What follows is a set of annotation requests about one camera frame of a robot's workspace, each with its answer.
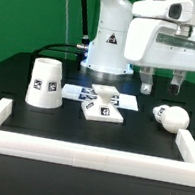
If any white marker sheet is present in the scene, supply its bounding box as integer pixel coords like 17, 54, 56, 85
62, 84, 138, 111

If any black cable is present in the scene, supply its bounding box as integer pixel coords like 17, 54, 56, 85
30, 0, 100, 65

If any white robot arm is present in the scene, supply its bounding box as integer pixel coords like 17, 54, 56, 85
80, 0, 195, 95

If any white U-shaped frame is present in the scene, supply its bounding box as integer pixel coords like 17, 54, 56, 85
0, 98, 195, 187

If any white lamp base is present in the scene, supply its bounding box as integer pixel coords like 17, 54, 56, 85
81, 84, 124, 123

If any white cable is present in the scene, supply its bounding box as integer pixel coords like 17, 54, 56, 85
56, 0, 76, 60

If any white lamp shade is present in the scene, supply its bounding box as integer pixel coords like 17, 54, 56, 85
25, 57, 63, 109

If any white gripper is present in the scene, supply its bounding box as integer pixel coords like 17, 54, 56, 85
124, 18, 195, 95

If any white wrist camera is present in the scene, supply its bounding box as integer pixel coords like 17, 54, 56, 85
132, 0, 193, 23

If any white lamp bulb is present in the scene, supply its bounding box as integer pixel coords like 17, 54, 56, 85
152, 104, 190, 133

